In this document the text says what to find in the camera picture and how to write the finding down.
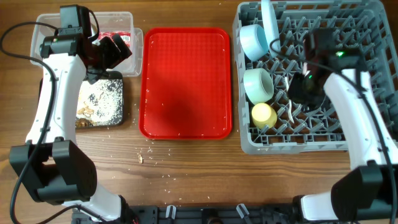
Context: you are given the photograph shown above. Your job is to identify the white plastic spoon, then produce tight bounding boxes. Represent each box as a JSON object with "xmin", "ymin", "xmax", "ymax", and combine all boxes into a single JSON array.
[{"xmin": 284, "ymin": 77, "xmax": 294, "ymax": 124}]

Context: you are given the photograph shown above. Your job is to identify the green bowl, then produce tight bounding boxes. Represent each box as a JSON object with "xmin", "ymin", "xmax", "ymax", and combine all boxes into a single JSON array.
[{"xmin": 243, "ymin": 68, "xmax": 274, "ymax": 105}]

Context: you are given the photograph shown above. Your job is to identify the yellow plastic cup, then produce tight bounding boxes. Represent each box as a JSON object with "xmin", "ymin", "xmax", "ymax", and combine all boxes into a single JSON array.
[{"xmin": 251, "ymin": 103, "xmax": 277, "ymax": 129}]

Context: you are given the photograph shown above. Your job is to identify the rice and food leftovers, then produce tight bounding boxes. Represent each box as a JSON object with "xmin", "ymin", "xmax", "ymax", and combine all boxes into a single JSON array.
[{"xmin": 75, "ymin": 79, "xmax": 124, "ymax": 129}]

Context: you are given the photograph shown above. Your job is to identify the light blue plate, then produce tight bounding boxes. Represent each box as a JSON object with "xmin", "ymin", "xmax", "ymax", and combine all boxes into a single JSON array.
[{"xmin": 261, "ymin": 0, "xmax": 280, "ymax": 58}]

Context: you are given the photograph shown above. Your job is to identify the light blue bowl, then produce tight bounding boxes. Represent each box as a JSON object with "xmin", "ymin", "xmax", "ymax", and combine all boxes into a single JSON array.
[{"xmin": 239, "ymin": 24, "xmax": 269, "ymax": 61}]

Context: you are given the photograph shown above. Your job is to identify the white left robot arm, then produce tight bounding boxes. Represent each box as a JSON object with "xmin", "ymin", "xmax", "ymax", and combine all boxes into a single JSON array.
[{"xmin": 9, "ymin": 23, "xmax": 139, "ymax": 223}]

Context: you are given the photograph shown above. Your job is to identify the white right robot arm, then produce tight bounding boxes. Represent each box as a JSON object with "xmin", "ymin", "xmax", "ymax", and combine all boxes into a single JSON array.
[{"xmin": 287, "ymin": 29, "xmax": 397, "ymax": 222}]

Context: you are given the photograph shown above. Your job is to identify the clear plastic waste bin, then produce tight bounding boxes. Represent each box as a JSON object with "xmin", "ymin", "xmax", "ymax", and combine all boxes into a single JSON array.
[{"xmin": 30, "ymin": 11, "xmax": 144, "ymax": 77}]

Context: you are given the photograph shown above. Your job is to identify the black waste tray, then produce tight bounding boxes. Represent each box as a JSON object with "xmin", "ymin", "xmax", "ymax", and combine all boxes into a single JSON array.
[{"xmin": 52, "ymin": 72, "xmax": 124, "ymax": 131}]

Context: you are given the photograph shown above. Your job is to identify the grey dishwasher rack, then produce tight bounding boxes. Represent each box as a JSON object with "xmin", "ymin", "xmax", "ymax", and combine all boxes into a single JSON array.
[{"xmin": 233, "ymin": 1, "xmax": 397, "ymax": 154}]

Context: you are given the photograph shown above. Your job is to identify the red snack wrapper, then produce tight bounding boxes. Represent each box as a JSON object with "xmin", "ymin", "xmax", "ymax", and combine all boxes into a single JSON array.
[{"xmin": 98, "ymin": 31, "xmax": 131, "ymax": 47}]

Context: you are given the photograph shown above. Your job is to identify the red serving tray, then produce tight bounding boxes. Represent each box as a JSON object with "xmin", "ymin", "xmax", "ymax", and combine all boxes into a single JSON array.
[{"xmin": 139, "ymin": 27, "xmax": 233, "ymax": 140}]

